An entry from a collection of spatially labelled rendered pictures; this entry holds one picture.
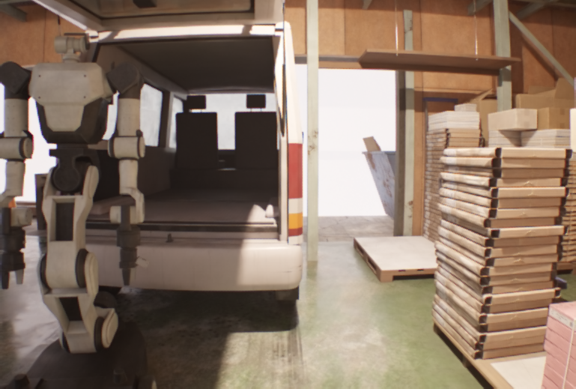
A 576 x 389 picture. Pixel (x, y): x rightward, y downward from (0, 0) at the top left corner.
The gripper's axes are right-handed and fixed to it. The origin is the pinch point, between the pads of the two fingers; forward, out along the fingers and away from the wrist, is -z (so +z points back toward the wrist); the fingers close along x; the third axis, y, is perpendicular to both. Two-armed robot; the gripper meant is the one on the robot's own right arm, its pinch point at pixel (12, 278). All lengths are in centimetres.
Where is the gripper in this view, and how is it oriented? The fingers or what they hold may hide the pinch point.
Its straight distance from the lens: 155.2
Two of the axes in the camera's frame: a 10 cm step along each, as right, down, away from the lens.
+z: -0.5, -9.9, 1.4
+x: 2.6, -1.5, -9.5
